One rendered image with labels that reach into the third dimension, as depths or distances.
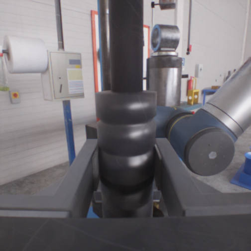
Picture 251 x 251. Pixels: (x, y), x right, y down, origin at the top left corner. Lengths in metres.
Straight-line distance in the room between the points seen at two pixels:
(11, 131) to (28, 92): 0.56
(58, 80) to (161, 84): 0.87
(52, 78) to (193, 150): 1.34
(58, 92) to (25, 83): 1.19
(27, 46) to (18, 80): 1.24
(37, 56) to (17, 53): 0.13
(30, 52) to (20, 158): 1.74
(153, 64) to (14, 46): 0.94
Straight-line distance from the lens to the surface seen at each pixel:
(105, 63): 1.24
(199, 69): 6.32
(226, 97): 0.41
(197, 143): 0.36
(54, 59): 1.57
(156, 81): 1.05
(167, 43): 1.09
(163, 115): 0.51
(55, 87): 1.56
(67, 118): 1.71
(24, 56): 1.47
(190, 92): 2.00
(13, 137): 2.75
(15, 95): 2.56
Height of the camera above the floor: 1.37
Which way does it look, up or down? 16 degrees down
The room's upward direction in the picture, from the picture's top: 1 degrees counter-clockwise
